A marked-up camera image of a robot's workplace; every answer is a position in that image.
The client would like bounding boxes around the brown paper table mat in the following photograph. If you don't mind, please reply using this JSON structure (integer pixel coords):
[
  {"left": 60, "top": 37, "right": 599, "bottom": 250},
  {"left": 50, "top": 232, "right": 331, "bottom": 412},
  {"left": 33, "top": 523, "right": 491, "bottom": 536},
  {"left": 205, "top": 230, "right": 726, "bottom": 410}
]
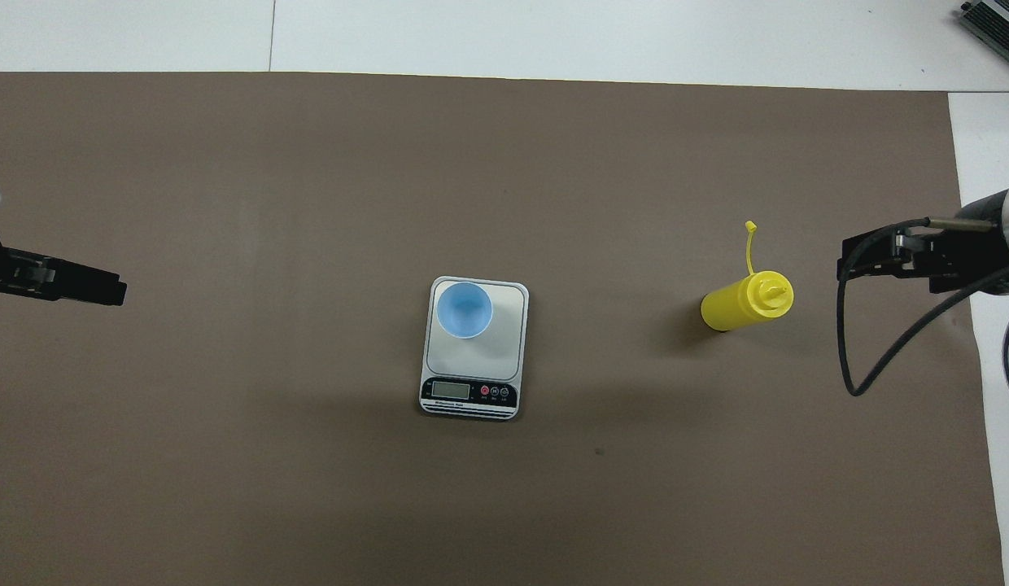
[{"left": 0, "top": 72, "right": 1007, "bottom": 586}]

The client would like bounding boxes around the grey finned metal box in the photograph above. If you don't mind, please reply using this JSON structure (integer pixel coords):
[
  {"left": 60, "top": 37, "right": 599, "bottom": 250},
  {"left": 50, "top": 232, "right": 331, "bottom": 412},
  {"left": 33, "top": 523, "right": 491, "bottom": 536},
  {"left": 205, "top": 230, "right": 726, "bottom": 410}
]
[{"left": 959, "top": 0, "right": 1009, "bottom": 77}]

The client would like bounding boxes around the silver digital kitchen scale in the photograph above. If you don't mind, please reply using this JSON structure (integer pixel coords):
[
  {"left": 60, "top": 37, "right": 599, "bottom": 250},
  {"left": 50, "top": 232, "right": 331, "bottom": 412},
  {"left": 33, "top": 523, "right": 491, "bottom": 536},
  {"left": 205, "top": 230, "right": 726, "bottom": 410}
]
[{"left": 418, "top": 276, "right": 531, "bottom": 422}]

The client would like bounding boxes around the light blue plastic cup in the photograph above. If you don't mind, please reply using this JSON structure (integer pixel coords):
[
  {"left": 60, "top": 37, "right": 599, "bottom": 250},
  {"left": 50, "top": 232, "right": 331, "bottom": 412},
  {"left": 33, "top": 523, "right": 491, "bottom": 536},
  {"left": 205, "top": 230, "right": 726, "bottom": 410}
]
[{"left": 435, "top": 281, "right": 495, "bottom": 340}]

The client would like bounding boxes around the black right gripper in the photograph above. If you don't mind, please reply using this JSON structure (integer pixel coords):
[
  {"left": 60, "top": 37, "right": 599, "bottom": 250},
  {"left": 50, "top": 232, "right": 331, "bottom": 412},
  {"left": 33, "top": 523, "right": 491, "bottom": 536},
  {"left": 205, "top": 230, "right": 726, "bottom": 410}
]
[{"left": 836, "top": 191, "right": 1009, "bottom": 296}]

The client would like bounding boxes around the yellow squeeze bottle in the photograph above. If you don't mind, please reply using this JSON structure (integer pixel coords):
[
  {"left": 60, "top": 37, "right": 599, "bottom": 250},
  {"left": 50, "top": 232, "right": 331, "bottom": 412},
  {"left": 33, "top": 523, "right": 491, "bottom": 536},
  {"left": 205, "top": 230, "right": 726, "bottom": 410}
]
[{"left": 700, "top": 220, "right": 796, "bottom": 334}]

